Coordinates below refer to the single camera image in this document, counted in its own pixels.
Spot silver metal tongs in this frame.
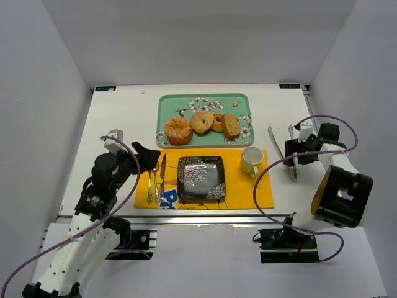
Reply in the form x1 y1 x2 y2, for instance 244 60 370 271
267 124 298 181

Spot orange sugared bundt cake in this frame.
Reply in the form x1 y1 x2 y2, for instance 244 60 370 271
164 116 193 145

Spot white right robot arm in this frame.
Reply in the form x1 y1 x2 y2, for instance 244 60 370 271
284 123 373 234

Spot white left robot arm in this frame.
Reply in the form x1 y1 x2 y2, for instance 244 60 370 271
22 137 161 297

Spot brown bread slice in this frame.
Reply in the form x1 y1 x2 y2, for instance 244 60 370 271
221 113 241 139

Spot yellow printed placemat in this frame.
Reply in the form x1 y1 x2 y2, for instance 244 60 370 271
134 148 256 210

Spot iridescent knife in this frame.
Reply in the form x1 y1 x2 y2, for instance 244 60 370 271
160 153 167 201

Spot pale yellow mug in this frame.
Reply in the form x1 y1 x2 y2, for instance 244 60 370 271
240 146 264 178

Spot iridescent spoon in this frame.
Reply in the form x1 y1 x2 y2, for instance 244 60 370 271
146 170 154 204

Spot black floral square plate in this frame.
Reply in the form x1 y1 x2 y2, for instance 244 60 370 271
177 156 226 201

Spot green floral tray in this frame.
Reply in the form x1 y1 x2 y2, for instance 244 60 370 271
156 93 254 148

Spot blue label sticker right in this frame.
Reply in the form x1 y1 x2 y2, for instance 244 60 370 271
279 83 301 89

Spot blue label sticker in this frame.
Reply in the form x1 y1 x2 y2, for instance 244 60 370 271
95 86 116 92
279 83 301 89

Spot plain beige bagel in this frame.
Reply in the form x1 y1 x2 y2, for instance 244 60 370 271
190 111 214 135

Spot small orange donut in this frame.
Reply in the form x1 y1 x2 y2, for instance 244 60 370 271
212 113 223 133

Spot blue label sticker left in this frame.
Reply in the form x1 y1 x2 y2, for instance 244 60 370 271
95 86 116 92

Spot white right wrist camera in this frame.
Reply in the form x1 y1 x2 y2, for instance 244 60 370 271
294 122 314 143

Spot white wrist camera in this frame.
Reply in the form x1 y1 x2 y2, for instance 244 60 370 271
294 122 314 143
104 129 126 155

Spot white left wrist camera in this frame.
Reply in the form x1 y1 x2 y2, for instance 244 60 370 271
104 129 126 155

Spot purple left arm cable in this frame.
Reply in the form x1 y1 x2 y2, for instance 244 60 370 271
0 135 142 298

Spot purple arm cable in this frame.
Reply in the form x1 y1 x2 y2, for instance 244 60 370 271
252 115 359 263
0 135 142 298

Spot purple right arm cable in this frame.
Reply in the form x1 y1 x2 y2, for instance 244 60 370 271
252 115 359 263

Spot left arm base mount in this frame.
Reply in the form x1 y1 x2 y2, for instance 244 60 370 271
107 225 158 261

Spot aluminium table frame rail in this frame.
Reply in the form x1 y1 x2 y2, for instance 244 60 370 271
124 215 275 226

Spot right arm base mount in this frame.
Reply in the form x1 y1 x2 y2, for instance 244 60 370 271
252 227 319 264

